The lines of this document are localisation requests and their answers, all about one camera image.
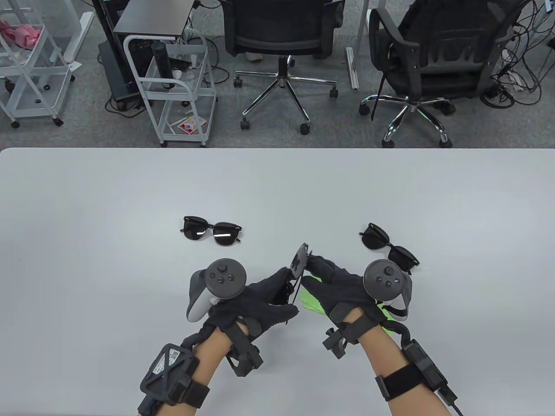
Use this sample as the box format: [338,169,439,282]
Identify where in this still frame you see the grey handheld controller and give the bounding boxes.
[186,258,248,323]
[363,259,412,321]

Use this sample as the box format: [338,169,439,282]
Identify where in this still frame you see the green cleaning cloth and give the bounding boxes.
[298,286,404,338]

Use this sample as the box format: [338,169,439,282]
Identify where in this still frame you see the white desk leg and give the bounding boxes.
[64,12,95,63]
[346,0,370,90]

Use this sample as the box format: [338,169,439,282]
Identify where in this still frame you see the black computer tower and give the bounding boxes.
[98,40,146,102]

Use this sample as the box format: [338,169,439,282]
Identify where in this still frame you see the pink cloth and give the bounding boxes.
[0,21,44,47]

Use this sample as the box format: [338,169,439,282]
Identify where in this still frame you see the red and white packet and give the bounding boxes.
[177,116,206,134]

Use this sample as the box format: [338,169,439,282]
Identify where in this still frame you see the person's left forearm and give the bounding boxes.
[139,325,250,416]

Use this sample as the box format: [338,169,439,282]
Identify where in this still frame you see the black wrist sensor pack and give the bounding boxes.
[375,340,458,406]
[138,344,211,416]

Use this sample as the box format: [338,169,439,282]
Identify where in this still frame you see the white power strip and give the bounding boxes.
[503,69,525,91]

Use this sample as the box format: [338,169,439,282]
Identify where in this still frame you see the black sunglasses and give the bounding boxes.
[181,216,242,247]
[273,243,313,325]
[359,223,420,276]

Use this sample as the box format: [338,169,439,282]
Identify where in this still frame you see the person's right forearm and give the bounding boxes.
[360,323,456,416]

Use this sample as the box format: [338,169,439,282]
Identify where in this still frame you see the person's left hand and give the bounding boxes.
[203,266,300,339]

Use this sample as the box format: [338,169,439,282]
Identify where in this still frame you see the black mesh office chair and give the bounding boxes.
[220,0,345,135]
[359,0,527,149]

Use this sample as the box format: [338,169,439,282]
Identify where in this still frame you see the white metal rolling cart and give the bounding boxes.
[124,29,217,148]
[0,0,75,129]

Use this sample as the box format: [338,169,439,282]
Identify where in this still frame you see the person's right hand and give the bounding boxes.
[300,255,409,331]

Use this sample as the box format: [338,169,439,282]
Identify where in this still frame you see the black bottle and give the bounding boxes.
[151,42,175,91]

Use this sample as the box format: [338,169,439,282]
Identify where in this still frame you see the dark side table top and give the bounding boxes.
[113,0,194,39]

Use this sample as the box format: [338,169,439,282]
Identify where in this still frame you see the tangle of black cables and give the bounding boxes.
[480,0,555,108]

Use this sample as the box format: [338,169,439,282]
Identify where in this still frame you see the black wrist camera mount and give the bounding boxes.
[225,318,264,377]
[323,327,347,359]

